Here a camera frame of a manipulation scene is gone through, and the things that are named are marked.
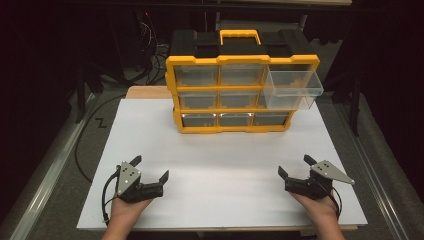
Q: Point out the black metal stand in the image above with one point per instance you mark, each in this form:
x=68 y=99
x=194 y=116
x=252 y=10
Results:
x=81 y=90
x=355 y=106

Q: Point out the person's right hand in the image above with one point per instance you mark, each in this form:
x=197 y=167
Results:
x=316 y=210

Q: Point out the grey foam panel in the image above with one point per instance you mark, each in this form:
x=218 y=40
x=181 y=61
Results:
x=328 y=56

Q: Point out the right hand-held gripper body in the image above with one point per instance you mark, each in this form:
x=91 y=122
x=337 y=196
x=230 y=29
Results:
x=316 y=181

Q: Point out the clear plastic drawer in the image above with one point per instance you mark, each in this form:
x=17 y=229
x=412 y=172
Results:
x=294 y=97

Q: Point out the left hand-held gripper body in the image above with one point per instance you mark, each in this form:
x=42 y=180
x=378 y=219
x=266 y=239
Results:
x=128 y=180

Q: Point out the yellow black organizer case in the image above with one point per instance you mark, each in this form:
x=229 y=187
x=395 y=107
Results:
x=196 y=89

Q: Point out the person's left hand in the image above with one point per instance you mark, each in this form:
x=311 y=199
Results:
x=126 y=211

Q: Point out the aluminium floor rail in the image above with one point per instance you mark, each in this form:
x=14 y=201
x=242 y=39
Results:
x=373 y=173
x=53 y=166

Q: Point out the grid of clear bins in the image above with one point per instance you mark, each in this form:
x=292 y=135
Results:
x=196 y=75

